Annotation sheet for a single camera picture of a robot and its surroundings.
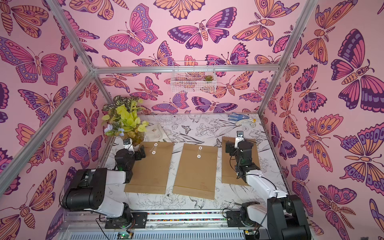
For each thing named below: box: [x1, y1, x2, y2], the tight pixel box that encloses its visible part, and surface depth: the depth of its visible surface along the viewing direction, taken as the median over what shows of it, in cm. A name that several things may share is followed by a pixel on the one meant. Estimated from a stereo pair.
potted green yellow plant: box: [101, 95, 149, 147], surface depth 94 cm
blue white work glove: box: [227, 112, 257, 128], surface depth 117 cm
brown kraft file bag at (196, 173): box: [172, 143, 218, 200], surface depth 91 cm
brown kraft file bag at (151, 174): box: [124, 141, 174, 195], surface depth 97 cm
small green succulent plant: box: [203, 75, 214, 81], surface depth 94 cm
